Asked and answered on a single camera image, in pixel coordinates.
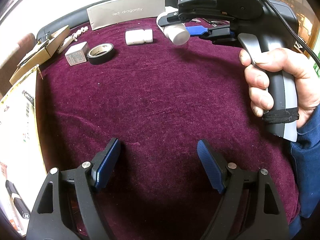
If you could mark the blue sleeve forearm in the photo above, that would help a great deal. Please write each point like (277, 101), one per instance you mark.
(305, 154)

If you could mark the brown cardboard box of items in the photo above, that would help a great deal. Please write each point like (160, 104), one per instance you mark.
(40, 53)

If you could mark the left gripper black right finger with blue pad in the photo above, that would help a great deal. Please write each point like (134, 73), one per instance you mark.
(250, 206)

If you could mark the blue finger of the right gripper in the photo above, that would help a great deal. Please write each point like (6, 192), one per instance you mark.
(200, 30)

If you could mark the maroon velvet tablecloth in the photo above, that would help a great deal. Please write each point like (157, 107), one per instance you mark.
(159, 100)

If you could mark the small grey white box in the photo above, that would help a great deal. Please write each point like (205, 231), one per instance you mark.
(77, 53)

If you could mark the roll of tape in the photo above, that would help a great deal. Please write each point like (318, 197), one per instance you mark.
(101, 53)

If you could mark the white red pill bottle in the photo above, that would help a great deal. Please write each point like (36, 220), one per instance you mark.
(178, 33)

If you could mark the small white pill bottle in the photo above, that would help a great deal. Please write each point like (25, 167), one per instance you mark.
(139, 36)

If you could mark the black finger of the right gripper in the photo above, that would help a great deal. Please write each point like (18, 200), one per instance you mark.
(174, 18)

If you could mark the pink white bead ornament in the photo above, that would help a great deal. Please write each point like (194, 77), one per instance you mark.
(73, 37)

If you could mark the white bottle orange cap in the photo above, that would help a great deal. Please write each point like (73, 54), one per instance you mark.
(17, 200)

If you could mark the black leather sofa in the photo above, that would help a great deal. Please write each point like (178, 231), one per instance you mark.
(78, 17)

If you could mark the white gold-rimmed tray box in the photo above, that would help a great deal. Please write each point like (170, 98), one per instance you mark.
(21, 157)

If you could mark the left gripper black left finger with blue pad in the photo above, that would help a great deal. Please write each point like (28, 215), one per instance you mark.
(65, 207)

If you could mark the person's right hand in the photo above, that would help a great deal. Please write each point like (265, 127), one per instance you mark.
(296, 64)

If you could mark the grey shoe box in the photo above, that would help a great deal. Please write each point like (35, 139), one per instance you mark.
(118, 11)

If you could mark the maroon pink armchair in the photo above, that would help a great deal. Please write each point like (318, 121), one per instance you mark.
(11, 55)

